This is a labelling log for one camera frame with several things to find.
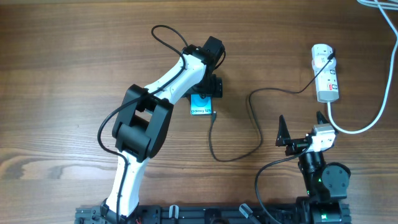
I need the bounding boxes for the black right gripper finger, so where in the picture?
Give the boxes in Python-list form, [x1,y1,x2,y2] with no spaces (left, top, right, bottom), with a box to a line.
[275,115,291,147]
[316,111,330,124]

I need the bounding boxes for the blue Galaxy smartphone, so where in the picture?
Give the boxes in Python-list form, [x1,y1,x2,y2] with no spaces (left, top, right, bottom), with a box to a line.
[190,95,212,116]

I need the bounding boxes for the thin black charger cable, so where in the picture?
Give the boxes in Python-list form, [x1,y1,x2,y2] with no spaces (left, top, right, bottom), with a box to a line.
[208,49,336,163]

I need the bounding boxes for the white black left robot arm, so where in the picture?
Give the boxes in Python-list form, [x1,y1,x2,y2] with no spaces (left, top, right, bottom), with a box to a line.
[101,37,226,223]

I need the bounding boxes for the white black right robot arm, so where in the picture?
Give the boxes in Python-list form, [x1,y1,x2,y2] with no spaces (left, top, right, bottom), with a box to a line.
[275,112,352,223]

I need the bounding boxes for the white power strip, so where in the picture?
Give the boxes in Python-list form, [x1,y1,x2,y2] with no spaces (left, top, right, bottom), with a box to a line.
[312,44,339,103]

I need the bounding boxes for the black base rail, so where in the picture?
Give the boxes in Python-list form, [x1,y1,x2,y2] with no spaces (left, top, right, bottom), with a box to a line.
[75,203,352,224]

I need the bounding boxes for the white power strip cord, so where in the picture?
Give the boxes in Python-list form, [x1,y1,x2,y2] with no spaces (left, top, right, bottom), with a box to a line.
[326,0,398,135]

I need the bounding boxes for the white cables top right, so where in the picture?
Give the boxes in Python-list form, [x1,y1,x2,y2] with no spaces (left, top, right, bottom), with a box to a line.
[356,0,398,11]

